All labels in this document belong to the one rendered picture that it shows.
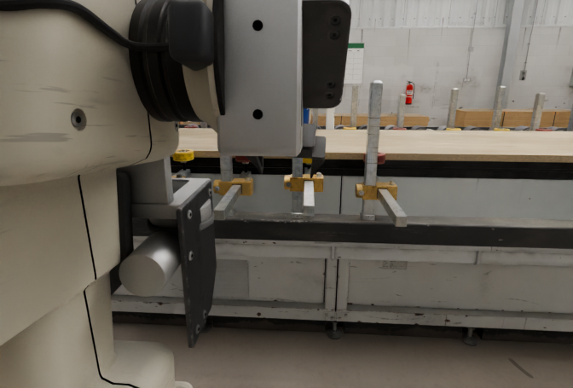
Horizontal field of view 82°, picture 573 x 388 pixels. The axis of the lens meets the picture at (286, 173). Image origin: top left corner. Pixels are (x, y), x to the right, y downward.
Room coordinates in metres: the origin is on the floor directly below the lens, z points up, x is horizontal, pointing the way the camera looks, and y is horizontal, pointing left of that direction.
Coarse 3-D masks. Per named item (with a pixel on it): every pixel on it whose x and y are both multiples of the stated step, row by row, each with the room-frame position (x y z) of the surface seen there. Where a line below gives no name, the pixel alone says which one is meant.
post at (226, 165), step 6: (222, 156) 1.11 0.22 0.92; (228, 156) 1.11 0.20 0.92; (222, 162) 1.11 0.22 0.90; (228, 162) 1.11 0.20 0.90; (222, 168) 1.11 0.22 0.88; (228, 168) 1.11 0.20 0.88; (222, 174) 1.11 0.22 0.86; (228, 174) 1.11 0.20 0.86; (222, 180) 1.11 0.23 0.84; (228, 180) 1.11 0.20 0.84; (222, 198) 1.11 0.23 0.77
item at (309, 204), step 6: (306, 168) 1.26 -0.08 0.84; (306, 186) 1.02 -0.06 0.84; (312, 186) 1.02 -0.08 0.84; (306, 192) 0.96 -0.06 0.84; (312, 192) 0.96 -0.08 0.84; (306, 198) 0.90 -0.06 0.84; (312, 198) 0.90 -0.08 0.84; (306, 204) 0.85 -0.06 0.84; (312, 204) 0.85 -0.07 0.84; (306, 210) 0.84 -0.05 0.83; (312, 210) 0.84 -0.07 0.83
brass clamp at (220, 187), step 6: (216, 180) 1.13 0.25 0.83; (234, 180) 1.12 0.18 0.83; (240, 180) 1.12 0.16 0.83; (252, 180) 1.13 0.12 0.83; (216, 186) 1.11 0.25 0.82; (222, 186) 1.10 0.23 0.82; (228, 186) 1.10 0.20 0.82; (246, 186) 1.10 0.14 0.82; (252, 186) 1.13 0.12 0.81; (216, 192) 1.11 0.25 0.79; (222, 192) 1.10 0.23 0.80; (246, 192) 1.10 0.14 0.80; (252, 192) 1.13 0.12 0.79
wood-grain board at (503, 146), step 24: (192, 144) 1.47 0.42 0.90; (216, 144) 1.47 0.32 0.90; (336, 144) 1.47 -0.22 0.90; (360, 144) 1.47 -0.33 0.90; (384, 144) 1.47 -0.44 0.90; (408, 144) 1.47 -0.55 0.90; (432, 144) 1.47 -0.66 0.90; (456, 144) 1.47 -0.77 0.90; (480, 144) 1.47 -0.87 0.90; (504, 144) 1.47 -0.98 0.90; (528, 144) 1.47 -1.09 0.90; (552, 144) 1.47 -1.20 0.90
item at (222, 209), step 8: (240, 176) 1.22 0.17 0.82; (248, 176) 1.24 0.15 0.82; (232, 192) 1.02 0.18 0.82; (240, 192) 1.09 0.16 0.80; (224, 200) 0.94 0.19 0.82; (232, 200) 0.96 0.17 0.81; (216, 208) 0.87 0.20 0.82; (224, 208) 0.87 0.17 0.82; (216, 216) 0.86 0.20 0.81; (224, 216) 0.86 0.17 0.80
